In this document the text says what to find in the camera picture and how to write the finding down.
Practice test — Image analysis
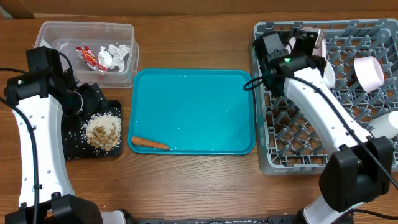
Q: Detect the black food waste tray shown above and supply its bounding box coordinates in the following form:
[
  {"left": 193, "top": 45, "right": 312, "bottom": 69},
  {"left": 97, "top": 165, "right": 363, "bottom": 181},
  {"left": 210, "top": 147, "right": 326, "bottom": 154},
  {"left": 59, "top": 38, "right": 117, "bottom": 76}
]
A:
[{"left": 62, "top": 100, "right": 122, "bottom": 161}]

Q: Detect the white rice pile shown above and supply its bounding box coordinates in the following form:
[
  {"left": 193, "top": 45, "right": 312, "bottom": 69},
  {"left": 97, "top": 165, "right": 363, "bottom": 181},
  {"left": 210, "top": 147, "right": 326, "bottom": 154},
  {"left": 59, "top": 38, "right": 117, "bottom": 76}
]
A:
[{"left": 86, "top": 117, "right": 122, "bottom": 133}]

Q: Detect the orange carrot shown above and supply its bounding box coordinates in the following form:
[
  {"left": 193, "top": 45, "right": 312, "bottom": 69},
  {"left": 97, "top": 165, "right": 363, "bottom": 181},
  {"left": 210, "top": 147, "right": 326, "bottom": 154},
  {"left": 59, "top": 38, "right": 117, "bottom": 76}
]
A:
[{"left": 131, "top": 136, "right": 170, "bottom": 150}]

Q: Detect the cream bowl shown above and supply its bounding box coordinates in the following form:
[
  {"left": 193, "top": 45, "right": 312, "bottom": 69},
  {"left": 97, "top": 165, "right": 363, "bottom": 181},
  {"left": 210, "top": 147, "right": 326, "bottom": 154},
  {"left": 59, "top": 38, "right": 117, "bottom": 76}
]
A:
[{"left": 322, "top": 61, "right": 336, "bottom": 89}]

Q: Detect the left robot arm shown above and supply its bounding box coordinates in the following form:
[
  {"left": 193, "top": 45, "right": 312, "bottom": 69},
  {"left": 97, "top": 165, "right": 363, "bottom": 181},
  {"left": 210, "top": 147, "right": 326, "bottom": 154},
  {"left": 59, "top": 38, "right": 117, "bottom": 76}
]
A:
[{"left": 1, "top": 46, "right": 134, "bottom": 223}]

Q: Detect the red snack wrapper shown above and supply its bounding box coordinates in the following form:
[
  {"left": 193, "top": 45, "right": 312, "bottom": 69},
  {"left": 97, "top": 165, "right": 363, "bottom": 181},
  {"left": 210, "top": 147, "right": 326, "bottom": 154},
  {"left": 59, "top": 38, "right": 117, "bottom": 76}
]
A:
[{"left": 76, "top": 46, "right": 108, "bottom": 72}]

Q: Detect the foil wrapper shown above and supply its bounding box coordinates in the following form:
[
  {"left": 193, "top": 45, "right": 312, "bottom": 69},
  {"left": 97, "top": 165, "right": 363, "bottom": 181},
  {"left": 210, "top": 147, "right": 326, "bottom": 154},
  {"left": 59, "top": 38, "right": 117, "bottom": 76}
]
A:
[{"left": 98, "top": 44, "right": 130, "bottom": 72}]

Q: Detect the grey dishwasher rack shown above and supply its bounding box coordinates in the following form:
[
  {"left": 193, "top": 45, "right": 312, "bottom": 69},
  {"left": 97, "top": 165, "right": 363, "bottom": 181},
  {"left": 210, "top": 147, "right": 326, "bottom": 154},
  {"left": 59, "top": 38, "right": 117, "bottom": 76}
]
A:
[{"left": 252, "top": 19, "right": 397, "bottom": 175}]

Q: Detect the teal serving tray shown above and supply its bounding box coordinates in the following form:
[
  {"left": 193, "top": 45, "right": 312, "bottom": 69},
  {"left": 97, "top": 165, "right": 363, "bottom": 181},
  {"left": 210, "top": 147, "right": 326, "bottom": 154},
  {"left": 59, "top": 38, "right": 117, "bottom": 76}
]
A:
[{"left": 127, "top": 68, "right": 256, "bottom": 156}]

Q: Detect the small white plate bowl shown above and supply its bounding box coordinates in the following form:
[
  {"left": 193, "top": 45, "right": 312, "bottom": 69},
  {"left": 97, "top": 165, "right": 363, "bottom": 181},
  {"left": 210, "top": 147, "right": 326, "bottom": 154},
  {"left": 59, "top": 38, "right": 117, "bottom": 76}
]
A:
[{"left": 354, "top": 56, "right": 385, "bottom": 93}]

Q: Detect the peanut shells pile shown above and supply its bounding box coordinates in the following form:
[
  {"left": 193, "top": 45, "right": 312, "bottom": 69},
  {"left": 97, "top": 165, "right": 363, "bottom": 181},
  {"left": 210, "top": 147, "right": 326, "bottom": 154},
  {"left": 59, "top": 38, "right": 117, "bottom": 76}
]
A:
[{"left": 86, "top": 126, "right": 120, "bottom": 151}]

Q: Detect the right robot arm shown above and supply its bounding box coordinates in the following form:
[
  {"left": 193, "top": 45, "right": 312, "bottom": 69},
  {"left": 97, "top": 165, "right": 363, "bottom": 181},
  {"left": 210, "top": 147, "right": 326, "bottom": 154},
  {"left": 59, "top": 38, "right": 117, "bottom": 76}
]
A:
[{"left": 245, "top": 29, "right": 394, "bottom": 223}]

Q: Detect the large white plate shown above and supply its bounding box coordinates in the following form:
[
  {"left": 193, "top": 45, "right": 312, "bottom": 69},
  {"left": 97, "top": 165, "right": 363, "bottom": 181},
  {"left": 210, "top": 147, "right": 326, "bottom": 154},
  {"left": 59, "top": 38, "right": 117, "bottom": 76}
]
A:
[{"left": 285, "top": 27, "right": 327, "bottom": 59}]

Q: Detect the clear plastic waste bin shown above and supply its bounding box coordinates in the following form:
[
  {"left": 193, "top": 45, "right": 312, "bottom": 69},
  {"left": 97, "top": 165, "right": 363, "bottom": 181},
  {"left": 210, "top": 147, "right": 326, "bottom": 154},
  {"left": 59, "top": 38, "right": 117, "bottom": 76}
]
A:
[{"left": 34, "top": 21, "right": 139, "bottom": 88}]

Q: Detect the small white cup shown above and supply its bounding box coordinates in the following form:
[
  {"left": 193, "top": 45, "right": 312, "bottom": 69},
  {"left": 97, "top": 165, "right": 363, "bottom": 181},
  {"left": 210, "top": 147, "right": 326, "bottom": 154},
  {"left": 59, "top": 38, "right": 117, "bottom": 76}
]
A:
[{"left": 370, "top": 111, "right": 398, "bottom": 139}]

